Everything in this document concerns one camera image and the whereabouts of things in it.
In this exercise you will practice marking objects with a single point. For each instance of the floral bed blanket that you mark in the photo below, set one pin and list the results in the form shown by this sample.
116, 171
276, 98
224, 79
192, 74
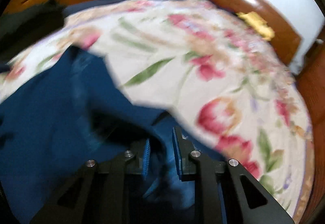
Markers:
217, 77

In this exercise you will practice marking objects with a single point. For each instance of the navy blue suit jacket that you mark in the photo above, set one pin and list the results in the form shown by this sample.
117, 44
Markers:
70, 114

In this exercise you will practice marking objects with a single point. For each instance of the wooden bed headboard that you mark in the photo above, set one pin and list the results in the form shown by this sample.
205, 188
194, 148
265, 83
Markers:
286, 40

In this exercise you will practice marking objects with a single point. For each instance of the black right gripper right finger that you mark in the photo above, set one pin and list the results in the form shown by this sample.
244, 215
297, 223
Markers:
225, 192

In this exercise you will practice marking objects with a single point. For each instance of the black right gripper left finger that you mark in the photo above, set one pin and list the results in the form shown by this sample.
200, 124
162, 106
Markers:
98, 192

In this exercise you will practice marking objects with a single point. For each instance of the yellow plush toy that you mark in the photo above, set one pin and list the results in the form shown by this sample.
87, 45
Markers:
259, 24

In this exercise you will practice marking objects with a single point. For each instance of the wooden louvered wardrobe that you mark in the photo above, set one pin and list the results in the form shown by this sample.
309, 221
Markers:
310, 84

